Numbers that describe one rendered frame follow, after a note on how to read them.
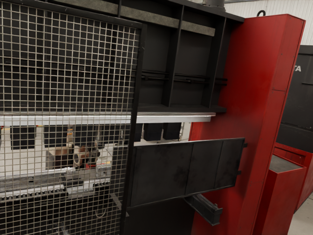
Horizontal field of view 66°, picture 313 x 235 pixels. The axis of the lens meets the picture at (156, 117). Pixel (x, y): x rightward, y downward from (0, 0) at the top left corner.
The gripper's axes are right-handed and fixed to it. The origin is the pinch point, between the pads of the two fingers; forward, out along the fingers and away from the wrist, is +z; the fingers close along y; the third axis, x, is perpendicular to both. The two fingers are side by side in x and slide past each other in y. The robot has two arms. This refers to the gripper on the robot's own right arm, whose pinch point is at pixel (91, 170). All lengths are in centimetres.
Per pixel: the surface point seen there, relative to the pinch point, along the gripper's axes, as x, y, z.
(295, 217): 275, 30, 84
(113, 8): -8, 93, -119
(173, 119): 61, 54, -51
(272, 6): 638, -268, -422
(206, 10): 63, 96, -132
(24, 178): -57, 47, -9
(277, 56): 108, 123, -97
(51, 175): -40, 46, -9
